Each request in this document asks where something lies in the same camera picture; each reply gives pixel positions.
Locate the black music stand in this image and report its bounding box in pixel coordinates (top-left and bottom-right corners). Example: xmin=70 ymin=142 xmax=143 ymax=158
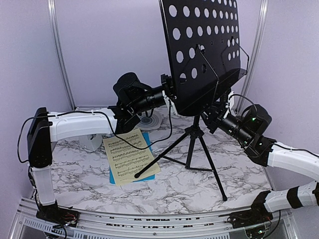
xmin=134 ymin=0 xmax=250 ymax=202

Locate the blue sheet music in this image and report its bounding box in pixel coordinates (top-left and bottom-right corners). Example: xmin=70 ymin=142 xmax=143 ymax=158
xmin=109 ymin=132 xmax=155 ymax=185

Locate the yellow sheet music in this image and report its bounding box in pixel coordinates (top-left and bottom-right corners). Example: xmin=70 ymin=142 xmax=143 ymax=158
xmin=103 ymin=129 xmax=154 ymax=186

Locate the white metronome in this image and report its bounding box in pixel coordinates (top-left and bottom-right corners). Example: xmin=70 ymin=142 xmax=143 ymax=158
xmin=79 ymin=134 xmax=103 ymax=152

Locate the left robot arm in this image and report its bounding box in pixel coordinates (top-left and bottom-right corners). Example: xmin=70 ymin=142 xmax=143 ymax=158
xmin=27 ymin=72 xmax=173 ymax=222

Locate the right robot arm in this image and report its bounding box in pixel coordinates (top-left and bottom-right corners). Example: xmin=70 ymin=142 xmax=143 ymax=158
xmin=201 ymin=103 xmax=319 ymax=223

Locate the grey collapsible bowl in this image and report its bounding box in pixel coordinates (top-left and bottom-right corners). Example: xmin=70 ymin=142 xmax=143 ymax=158
xmin=137 ymin=112 xmax=162 ymax=131

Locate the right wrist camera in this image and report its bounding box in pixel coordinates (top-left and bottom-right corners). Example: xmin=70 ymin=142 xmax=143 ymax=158
xmin=226 ymin=91 xmax=235 ymax=110

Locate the right aluminium frame post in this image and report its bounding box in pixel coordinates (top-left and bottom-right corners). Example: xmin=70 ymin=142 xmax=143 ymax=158
xmin=237 ymin=0 xmax=269 ymax=100

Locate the aluminium frame post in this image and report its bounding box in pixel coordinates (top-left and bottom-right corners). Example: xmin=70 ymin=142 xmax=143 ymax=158
xmin=47 ymin=0 xmax=76 ymax=110
xmin=237 ymin=0 xmax=269 ymax=100

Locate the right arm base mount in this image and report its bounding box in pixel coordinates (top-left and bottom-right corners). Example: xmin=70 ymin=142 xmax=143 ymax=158
xmin=227 ymin=190 xmax=273 ymax=229

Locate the left aluminium frame post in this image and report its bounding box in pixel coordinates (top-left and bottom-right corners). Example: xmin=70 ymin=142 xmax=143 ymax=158
xmin=47 ymin=0 xmax=76 ymax=110

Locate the aluminium front rail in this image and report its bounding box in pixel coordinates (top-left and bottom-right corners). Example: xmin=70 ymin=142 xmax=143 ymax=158
xmin=8 ymin=198 xmax=300 ymax=239

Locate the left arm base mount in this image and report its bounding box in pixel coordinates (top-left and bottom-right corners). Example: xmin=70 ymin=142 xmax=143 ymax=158
xmin=36 ymin=202 xmax=80 ymax=228

